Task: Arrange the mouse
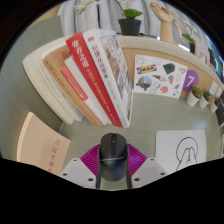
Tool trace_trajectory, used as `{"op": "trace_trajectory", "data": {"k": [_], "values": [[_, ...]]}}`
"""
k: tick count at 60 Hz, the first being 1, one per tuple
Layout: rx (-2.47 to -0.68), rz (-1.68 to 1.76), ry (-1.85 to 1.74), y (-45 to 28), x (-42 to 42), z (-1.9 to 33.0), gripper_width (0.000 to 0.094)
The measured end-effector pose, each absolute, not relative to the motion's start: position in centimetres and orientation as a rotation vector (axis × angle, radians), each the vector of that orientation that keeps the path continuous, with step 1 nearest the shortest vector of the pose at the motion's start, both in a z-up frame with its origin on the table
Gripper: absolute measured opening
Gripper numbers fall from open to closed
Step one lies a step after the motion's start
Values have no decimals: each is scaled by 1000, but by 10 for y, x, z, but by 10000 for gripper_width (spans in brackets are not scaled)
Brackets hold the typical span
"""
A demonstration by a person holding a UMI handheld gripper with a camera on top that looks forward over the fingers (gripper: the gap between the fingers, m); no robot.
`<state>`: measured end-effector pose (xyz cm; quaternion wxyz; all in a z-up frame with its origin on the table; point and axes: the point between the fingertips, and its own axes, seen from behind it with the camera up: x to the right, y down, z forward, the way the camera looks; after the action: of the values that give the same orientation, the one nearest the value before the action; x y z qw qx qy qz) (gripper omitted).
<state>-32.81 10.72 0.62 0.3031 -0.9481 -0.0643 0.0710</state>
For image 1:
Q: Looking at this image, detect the thick white book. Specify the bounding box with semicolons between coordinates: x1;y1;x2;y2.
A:
21;36;84;126

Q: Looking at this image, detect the thin red-and-white book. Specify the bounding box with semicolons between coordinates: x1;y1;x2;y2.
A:
59;55;113;127

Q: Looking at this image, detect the wooden desk back shelf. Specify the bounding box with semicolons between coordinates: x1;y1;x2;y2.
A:
116;34;224;101

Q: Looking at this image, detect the white sticker sheet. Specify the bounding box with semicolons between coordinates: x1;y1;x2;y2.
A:
133;54;189;100

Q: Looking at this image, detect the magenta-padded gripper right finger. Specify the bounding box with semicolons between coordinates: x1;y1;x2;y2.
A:
124;143;168;190

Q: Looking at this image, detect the wooden hand model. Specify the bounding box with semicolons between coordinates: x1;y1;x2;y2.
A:
149;1;184;45

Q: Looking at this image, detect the red-spine book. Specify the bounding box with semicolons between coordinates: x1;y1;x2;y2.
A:
65;31;124;128

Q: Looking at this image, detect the dark grey computer mouse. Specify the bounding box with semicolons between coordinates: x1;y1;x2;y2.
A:
98;132;129;183

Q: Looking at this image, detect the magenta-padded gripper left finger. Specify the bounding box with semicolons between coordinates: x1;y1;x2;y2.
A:
59;143;103;190

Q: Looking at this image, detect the white orchid in black pot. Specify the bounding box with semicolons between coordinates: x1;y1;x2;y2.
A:
73;0;144;37

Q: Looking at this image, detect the tan book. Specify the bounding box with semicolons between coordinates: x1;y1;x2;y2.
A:
42;44;104;128

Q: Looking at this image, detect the grey-green desk partition panel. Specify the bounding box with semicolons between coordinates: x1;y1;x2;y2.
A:
0;14;73;161

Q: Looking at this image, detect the white printed mouse pad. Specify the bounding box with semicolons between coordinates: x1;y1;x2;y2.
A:
155;129;208;175

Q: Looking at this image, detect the small succulent in white pot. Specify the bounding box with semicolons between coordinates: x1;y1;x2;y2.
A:
209;96;222;114
198;90;212;110
186;85;202;108

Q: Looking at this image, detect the pink wooden horse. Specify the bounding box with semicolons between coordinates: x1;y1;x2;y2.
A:
191;33;209;64

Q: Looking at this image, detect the purple round number sign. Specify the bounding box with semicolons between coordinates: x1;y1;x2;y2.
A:
181;69;200;93

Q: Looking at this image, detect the black wooden horse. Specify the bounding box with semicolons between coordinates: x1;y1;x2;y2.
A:
208;46;220;68

